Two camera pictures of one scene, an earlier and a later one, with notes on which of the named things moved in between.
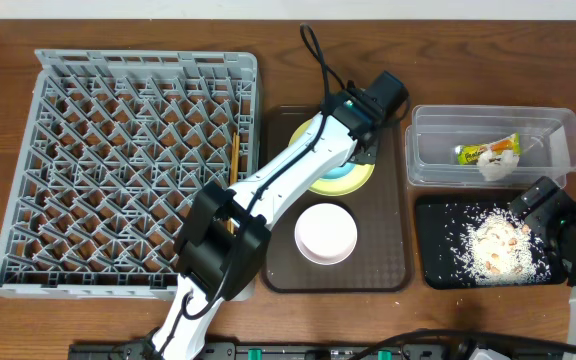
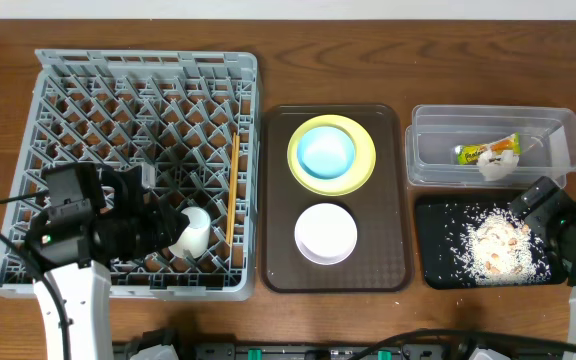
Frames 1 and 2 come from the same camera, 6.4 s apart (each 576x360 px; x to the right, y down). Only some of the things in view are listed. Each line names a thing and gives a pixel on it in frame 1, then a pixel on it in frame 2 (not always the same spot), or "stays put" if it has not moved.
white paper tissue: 496,167 stays put
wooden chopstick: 237,157 stays put
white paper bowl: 325,234 stays put
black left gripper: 372,150 -> 160,233
